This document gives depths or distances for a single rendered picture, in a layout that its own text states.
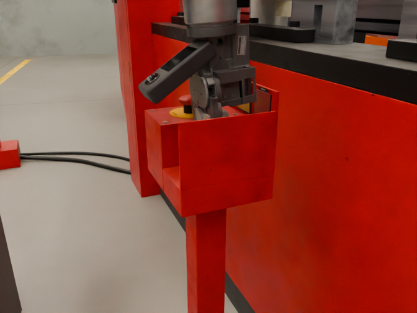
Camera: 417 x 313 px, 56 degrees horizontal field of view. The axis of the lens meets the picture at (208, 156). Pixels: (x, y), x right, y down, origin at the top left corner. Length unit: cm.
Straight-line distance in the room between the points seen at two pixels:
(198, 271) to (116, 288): 79
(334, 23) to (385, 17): 28
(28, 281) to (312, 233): 112
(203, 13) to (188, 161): 20
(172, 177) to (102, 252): 112
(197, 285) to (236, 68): 42
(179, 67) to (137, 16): 133
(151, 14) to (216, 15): 135
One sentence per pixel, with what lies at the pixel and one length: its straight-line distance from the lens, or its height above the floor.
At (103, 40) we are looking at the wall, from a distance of 816.
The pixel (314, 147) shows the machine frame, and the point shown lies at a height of 69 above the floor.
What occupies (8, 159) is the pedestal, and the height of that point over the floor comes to 6.
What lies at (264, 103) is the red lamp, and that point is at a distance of 62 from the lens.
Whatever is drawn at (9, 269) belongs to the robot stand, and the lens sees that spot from 141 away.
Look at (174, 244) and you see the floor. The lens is 171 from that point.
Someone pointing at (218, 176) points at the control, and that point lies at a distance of 59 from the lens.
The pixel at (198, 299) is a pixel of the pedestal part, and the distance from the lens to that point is 80.
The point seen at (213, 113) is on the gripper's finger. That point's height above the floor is 82.
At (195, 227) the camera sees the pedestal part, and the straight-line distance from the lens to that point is 71.
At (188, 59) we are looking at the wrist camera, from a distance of 55.
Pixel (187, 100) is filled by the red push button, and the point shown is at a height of 81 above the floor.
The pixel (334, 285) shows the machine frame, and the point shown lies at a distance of 86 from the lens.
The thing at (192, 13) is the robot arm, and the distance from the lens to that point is 55.
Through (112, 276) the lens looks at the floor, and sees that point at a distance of 158.
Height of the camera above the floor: 96
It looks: 22 degrees down
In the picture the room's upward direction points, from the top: straight up
